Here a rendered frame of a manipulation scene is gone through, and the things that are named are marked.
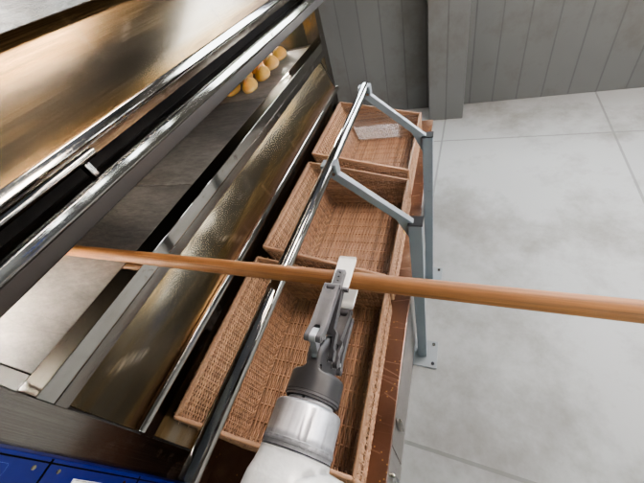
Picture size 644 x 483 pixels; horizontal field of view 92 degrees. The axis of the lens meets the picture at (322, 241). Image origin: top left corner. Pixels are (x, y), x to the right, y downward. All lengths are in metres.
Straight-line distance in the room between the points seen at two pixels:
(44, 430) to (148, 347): 0.23
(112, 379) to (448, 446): 1.30
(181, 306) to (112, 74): 0.57
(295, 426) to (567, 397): 1.50
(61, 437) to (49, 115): 0.60
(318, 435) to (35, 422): 0.56
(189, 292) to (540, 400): 1.50
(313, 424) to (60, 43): 0.79
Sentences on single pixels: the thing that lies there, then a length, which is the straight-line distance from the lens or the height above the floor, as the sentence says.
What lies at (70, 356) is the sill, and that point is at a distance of 0.81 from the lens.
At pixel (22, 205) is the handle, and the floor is 1.46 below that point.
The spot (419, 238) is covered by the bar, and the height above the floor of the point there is 0.90.
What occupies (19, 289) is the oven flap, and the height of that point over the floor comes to 1.40.
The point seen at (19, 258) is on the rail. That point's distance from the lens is 0.58.
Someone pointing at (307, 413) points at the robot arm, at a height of 1.23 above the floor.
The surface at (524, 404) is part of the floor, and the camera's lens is 1.74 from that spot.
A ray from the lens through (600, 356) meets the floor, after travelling 1.93.
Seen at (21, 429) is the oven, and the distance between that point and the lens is 0.82.
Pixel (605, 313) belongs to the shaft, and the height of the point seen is 1.20.
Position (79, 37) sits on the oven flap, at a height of 1.59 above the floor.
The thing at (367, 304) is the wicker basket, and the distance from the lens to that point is 1.20.
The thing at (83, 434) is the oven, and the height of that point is 1.04.
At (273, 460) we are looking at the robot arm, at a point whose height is 1.24.
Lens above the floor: 1.63
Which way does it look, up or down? 45 degrees down
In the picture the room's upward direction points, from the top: 21 degrees counter-clockwise
